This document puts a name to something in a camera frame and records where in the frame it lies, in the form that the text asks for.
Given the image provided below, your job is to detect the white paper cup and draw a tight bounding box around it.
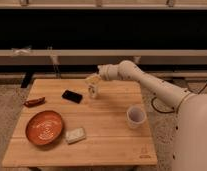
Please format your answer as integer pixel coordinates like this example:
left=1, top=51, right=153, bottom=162
left=126, top=105, right=146, bottom=129

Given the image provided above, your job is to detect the orange ceramic bowl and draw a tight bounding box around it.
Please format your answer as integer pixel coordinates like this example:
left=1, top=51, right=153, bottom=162
left=25, top=110, right=64, bottom=146

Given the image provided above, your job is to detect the white sponge block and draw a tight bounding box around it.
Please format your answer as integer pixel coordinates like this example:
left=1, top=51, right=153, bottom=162
left=66, top=128, right=86, bottom=144

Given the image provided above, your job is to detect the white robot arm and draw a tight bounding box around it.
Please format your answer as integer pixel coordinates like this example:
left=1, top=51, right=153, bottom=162
left=98, top=60, right=207, bottom=171

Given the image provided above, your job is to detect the white crumpled cloth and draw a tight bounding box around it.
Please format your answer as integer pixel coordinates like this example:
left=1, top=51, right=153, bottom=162
left=12, top=46, right=32, bottom=56

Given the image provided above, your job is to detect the wooden table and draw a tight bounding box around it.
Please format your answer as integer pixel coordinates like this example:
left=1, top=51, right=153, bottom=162
left=2, top=79, right=157, bottom=167

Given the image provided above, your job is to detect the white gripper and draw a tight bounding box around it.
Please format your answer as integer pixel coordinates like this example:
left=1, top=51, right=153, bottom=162
left=98, top=64, right=113, bottom=81

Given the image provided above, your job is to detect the grey metal rail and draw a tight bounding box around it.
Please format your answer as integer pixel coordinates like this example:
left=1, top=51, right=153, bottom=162
left=0, top=50, right=207, bottom=65

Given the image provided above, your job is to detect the black rectangular phone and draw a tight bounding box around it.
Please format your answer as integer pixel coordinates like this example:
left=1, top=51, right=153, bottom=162
left=62, top=90, right=83, bottom=103

